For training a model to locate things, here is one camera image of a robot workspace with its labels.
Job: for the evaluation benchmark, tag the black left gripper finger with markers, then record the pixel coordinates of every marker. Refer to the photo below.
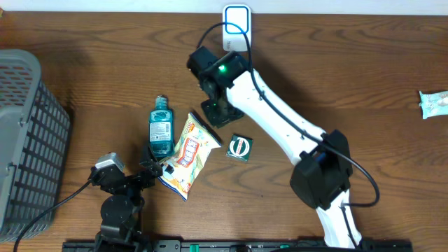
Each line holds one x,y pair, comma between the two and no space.
147,158
168,169

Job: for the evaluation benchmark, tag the dark green round-logo packet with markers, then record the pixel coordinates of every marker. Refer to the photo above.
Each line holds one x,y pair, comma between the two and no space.
239,148

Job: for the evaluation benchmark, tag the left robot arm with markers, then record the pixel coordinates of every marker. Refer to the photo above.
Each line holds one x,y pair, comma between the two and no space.
120,228

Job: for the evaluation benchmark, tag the teal mouthwash bottle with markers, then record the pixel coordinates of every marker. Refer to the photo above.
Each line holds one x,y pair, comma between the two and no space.
161,129

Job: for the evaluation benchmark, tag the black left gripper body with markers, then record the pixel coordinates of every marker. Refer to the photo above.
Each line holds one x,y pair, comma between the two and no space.
141,181

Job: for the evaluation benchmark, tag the white barcode scanner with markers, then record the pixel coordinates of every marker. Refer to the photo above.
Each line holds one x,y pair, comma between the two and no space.
238,24

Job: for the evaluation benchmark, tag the mint green wipes packet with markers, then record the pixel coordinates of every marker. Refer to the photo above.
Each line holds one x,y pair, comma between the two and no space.
433,104

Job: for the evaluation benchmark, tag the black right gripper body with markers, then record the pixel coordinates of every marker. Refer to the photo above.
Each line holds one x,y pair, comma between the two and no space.
219,113

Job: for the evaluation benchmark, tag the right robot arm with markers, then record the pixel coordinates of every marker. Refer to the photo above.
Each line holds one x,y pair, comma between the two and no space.
322,162

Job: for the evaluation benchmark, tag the yellow chips bag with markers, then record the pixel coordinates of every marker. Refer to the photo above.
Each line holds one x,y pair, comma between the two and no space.
190,155

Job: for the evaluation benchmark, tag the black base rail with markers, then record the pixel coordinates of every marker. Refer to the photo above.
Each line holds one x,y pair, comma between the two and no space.
235,246

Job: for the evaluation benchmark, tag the grey plastic shopping basket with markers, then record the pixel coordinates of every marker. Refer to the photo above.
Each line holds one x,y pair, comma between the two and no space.
35,133

